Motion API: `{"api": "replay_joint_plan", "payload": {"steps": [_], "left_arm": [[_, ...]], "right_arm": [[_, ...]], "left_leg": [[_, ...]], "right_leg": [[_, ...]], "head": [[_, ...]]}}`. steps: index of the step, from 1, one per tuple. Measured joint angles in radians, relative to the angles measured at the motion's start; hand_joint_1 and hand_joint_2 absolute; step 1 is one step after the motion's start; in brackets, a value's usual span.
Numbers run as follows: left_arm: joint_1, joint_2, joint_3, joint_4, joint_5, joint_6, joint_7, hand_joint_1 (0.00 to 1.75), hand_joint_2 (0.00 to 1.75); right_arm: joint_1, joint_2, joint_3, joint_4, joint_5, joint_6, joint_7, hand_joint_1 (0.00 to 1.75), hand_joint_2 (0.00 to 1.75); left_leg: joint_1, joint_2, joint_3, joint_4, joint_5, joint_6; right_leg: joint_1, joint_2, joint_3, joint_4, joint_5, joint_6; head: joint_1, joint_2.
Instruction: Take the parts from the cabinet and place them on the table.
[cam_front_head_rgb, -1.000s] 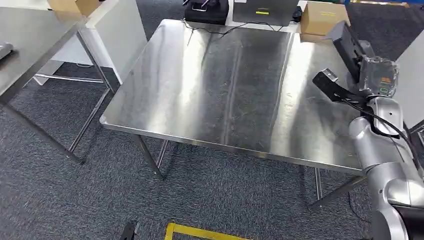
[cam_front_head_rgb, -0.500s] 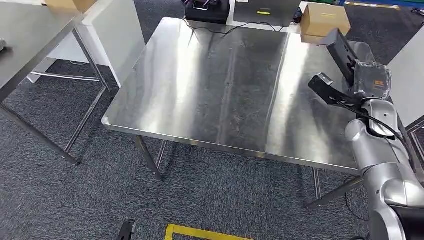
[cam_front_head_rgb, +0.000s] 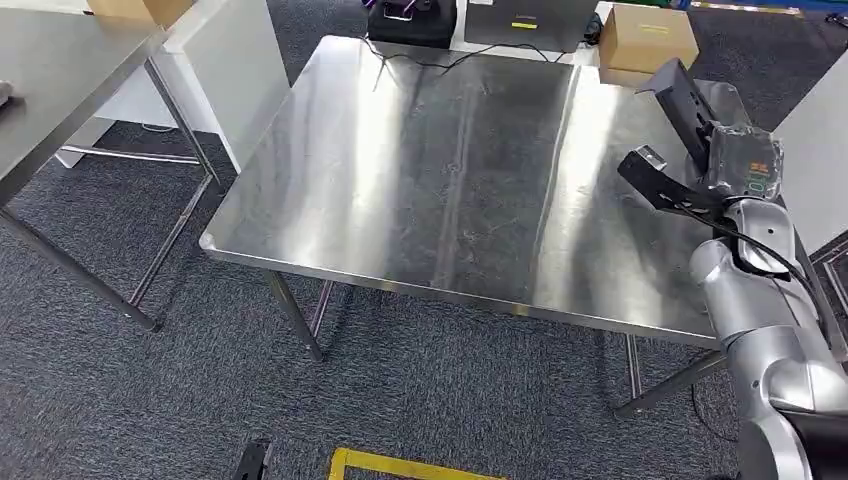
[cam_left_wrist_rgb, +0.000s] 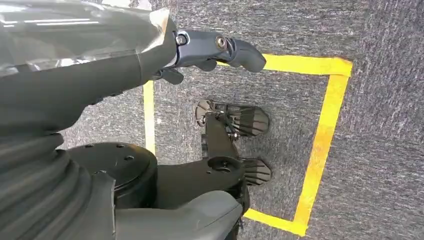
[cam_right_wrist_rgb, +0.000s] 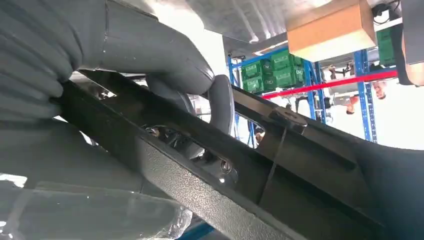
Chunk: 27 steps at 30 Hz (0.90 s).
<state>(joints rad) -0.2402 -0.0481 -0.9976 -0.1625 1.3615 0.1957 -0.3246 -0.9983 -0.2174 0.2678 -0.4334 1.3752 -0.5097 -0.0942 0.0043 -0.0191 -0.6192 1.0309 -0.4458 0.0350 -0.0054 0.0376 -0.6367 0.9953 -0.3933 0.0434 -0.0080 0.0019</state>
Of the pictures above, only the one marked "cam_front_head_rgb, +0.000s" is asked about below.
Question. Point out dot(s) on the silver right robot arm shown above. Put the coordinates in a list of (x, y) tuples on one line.
[(762, 318)]

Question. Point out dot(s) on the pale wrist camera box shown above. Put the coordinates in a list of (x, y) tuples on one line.
[(650, 158)]

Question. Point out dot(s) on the large steel table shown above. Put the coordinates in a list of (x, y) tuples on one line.
[(424, 179)]

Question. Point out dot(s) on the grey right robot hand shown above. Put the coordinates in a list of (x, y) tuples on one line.
[(745, 162)]

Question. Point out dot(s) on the tan cardboard box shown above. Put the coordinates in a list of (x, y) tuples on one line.
[(142, 10)]

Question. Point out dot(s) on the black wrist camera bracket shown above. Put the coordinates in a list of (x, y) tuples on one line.
[(662, 189)]

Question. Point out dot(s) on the white cabinet panel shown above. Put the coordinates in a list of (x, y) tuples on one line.
[(225, 73)]

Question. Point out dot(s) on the small steel table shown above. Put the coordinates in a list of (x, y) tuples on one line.
[(60, 73)]

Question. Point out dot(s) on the brown cardboard box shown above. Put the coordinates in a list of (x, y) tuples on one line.
[(646, 43)]

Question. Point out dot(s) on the black plastic plate panel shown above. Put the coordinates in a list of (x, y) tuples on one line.
[(682, 106)]

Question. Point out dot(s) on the flat black box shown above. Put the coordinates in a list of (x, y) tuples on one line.
[(530, 23)]

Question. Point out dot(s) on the pale side panel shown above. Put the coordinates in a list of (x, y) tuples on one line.
[(818, 152)]

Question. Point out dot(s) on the yellow tape square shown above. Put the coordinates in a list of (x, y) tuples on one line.
[(391, 465)]

